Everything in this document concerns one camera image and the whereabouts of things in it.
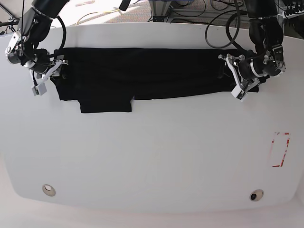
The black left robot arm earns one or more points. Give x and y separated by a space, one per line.
264 32

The table grommet hole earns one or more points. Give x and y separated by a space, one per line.
48 190
256 195

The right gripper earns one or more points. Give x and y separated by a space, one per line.
21 50

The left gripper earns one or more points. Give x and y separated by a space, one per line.
269 64

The red tape rectangle marking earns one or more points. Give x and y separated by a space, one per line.
278 150

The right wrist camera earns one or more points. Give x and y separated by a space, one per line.
39 89

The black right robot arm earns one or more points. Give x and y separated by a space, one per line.
36 22

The right table grommet hole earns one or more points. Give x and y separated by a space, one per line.
256 195

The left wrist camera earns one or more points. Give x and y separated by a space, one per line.
239 94

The black printed T-shirt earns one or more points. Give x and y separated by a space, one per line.
108 79

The left table grommet hole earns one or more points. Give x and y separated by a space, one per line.
48 190

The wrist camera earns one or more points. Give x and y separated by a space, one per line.
39 89
239 94

